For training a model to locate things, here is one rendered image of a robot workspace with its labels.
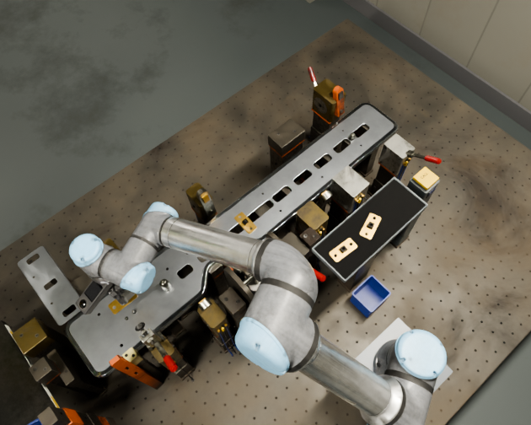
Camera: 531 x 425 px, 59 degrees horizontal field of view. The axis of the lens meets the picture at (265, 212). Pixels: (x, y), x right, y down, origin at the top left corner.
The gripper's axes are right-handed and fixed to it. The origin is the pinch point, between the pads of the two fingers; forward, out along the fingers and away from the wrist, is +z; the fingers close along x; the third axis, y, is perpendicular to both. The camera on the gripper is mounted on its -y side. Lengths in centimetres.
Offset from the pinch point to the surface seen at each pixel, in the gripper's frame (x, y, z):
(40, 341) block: 8.7, -25.6, 7.9
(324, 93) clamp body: 19, 104, 6
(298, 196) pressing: -5, 68, 12
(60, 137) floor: 171, 25, 113
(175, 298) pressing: -5.5, 12.8, 13.0
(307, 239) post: -22, 55, 2
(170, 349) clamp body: -19.0, 2.1, 8.1
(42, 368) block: 0.4, -28.5, 5.7
